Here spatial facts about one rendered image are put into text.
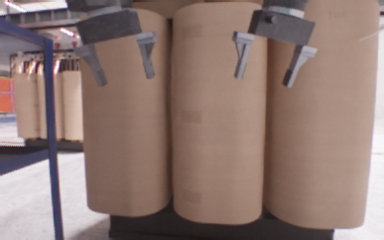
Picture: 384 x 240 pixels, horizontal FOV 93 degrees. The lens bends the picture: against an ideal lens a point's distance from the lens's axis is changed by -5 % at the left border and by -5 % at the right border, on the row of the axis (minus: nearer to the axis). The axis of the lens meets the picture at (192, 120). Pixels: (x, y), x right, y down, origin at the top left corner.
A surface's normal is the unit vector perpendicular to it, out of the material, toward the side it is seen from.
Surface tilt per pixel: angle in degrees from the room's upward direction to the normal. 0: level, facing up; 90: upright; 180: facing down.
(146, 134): 90
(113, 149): 90
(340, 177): 90
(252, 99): 90
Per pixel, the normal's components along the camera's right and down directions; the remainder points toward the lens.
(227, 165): -0.11, 0.07
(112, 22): -0.11, 0.47
